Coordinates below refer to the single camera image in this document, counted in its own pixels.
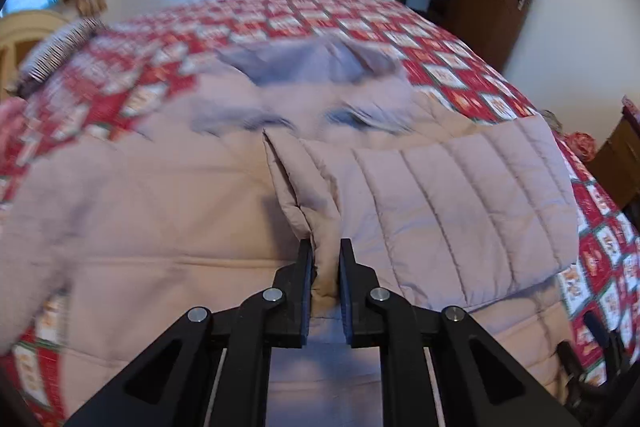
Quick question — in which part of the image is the cream and wood headboard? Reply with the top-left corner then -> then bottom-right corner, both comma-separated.
0,10 -> 68,101

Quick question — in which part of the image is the lavender quilted puffer jacket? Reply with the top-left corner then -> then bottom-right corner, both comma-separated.
1,38 -> 578,426

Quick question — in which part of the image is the red patchwork bear bedspread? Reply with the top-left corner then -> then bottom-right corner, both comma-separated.
1,0 -> 639,426

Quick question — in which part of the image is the brown wooden cabinet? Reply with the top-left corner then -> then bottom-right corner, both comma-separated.
587,106 -> 640,209

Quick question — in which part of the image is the striped pillow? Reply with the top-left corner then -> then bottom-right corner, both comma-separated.
14,17 -> 104,100

